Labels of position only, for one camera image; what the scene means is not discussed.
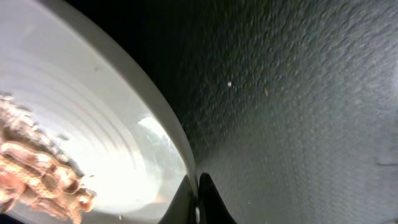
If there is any nut shells and rice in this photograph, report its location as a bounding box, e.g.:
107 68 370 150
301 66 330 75
1 92 96 223

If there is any round black serving tray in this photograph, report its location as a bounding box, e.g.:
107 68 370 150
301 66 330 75
72 0 397 223

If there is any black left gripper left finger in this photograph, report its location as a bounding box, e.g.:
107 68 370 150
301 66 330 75
159 176 196 224

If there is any grey round plate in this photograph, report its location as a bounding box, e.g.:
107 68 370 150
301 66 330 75
1 0 200 223

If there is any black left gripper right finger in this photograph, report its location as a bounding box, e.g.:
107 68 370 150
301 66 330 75
198 172 237 224

